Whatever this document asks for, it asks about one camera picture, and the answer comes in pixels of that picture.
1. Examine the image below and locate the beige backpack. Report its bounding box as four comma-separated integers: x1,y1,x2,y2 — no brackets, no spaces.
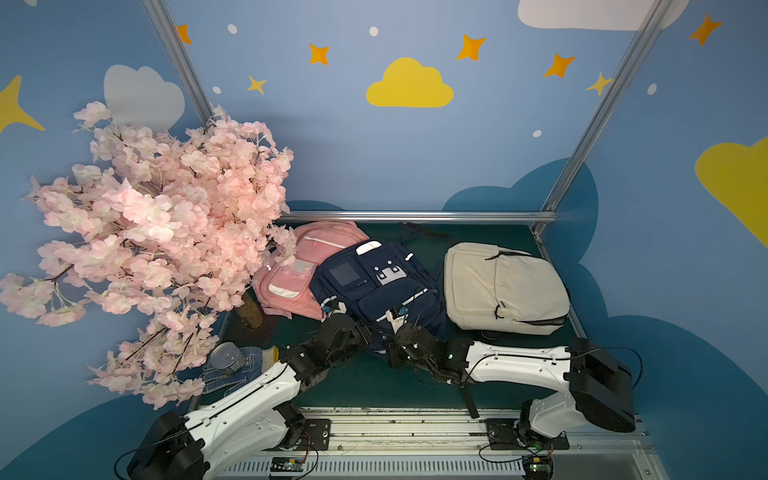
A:
443,242,570,336

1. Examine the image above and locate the blue patterned cloth item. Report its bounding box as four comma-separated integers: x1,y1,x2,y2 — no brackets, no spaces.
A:
202,346,279,396

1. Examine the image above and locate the navy blue backpack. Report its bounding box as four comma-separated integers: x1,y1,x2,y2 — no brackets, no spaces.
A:
308,223,457,420

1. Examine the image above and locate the rear horizontal aluminium bar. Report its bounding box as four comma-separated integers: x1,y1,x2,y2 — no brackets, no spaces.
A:
281,210,557,224

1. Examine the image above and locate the left aluminium frame post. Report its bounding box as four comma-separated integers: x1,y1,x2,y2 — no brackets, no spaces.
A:
142,0,213,123

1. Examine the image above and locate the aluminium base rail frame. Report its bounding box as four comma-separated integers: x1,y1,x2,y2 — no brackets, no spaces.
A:
212,407,667,479

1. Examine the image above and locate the right green circuit board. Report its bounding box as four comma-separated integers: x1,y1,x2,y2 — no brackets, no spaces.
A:
522,455,554,480

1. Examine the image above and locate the right side floor rail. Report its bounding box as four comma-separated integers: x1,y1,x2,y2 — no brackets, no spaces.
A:
540,222,618,347

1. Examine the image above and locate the pink backpack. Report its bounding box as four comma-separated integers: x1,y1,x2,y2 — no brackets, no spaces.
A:
252,221,369,321

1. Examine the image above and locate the left green circuit board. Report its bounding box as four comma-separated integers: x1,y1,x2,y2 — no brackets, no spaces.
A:
268,457,306,478

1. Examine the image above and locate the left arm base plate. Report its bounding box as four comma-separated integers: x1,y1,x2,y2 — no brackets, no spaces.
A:
276,418,332,451

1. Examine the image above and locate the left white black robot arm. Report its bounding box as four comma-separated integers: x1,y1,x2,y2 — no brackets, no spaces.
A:
117,313,373,479

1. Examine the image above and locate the right aluminium frame post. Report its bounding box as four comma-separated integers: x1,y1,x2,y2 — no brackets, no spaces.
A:
541,0,673,216

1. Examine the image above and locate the green circuit board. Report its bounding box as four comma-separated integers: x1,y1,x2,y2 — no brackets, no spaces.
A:
522,455,554,480
268,457,306,478

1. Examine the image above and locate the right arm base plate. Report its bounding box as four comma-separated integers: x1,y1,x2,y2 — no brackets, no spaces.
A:
482,418,570,453

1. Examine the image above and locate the pink cherry blossom tree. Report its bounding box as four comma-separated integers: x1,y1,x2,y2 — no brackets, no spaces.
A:
1,102,297,408

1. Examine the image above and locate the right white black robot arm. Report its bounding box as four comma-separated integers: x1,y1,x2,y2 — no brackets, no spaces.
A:
386,324,636,446

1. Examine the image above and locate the aluminium frame post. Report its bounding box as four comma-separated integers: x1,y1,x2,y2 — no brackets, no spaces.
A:
142,0,213,123
541,0,673,216

